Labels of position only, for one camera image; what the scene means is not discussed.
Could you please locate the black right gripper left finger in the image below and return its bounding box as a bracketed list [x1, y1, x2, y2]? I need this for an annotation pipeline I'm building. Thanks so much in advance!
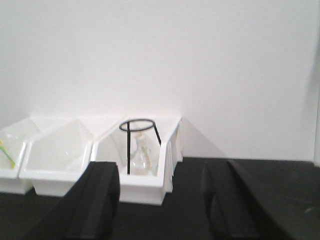
[23, 161, 120, 240]

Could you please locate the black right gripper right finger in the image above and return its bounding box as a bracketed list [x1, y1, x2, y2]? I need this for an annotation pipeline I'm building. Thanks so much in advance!
[202, 159, 302, 240]

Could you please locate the white middle storage bin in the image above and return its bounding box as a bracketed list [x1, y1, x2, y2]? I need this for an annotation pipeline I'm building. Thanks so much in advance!
[19, 118, 93, 197]

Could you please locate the white storage bin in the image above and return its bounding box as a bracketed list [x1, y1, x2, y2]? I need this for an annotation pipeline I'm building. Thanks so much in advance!
[90, 115, 183, 206]
[19, 118, 93, 197]
[0, 118, 40, 195]

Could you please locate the white right storage bin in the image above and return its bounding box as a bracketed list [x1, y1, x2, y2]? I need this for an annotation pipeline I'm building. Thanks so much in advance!
[90, 115, 183, 206]

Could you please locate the clear flask under tripod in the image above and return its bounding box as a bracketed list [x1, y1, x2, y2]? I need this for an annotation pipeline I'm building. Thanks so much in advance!
[130, 133, 157, 176]

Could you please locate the white left storage bin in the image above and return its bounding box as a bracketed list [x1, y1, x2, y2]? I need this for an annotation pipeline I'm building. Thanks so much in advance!
[0, 118, 40, 195]

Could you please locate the black metal tripod stand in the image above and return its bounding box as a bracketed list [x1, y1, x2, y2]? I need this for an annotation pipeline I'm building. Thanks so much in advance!
[118, 118, 162, 175]

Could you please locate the clear glass beaker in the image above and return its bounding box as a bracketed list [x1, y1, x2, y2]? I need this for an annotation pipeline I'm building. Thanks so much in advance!
[0, 131, 25, 162]

